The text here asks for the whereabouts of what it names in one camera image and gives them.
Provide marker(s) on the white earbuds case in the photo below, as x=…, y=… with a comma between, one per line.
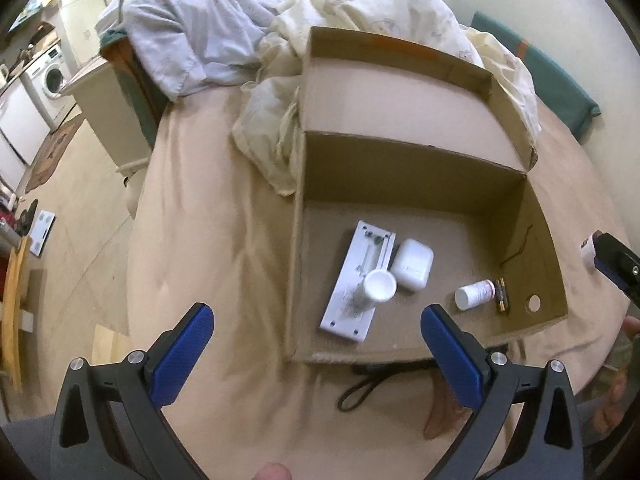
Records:
x=412, y=265

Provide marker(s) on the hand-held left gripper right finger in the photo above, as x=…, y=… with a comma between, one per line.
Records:
x=450, y=360

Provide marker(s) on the beige bedside cabinet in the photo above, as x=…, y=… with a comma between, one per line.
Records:
x=110, y=110

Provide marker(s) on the white remote device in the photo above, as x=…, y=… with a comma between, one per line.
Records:
x=350, y=320

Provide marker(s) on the pale blue quilt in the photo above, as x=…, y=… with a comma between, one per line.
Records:
x=190, y=25

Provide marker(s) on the cream bear-print quilt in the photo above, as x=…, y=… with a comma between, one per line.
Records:
x=270, y=125

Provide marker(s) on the gold and black battery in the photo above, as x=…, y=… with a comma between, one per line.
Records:
x=501, y=297

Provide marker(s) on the cardboard box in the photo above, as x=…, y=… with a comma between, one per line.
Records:
x=400, y=175

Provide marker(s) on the white bathroom scale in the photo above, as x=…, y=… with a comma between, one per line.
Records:
x=42, y=232

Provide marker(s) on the small white pink-label bottle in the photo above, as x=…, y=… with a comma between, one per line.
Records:
x=472, y=296

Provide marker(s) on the tall white cupboard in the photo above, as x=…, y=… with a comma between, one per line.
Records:
x=82, y=10

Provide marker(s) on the person's left hand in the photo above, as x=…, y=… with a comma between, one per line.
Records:
x=272, y=472

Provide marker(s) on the brown doormat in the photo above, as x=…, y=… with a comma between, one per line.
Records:
x=50, y=155

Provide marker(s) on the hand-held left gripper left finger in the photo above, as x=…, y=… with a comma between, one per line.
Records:
x=182, y=355

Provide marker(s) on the person's right hand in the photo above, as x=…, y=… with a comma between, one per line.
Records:
x=612, y=405

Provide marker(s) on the person's grey trouser leg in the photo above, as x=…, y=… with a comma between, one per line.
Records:
x=25, y=450

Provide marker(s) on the white jar with brown lid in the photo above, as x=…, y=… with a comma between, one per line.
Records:
x=589, y=247

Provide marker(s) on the white plastic bottle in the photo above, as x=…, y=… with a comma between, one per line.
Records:
x=380, y=287

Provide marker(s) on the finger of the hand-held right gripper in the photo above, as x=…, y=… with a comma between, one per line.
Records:
x=610, y=272
x=620, y=255

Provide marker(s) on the white round appliance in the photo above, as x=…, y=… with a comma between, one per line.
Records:
x=134, y=195

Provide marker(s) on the white washing machine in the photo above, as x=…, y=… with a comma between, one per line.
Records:
x=52, y=80

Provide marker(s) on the yellow wooden chair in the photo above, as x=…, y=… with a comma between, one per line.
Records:
x=12, y=310

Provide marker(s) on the white kitchen base cabinets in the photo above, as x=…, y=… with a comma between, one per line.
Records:
x=20, y=125

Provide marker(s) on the teal headboard cushion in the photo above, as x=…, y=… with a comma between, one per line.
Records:
x=550, y=80

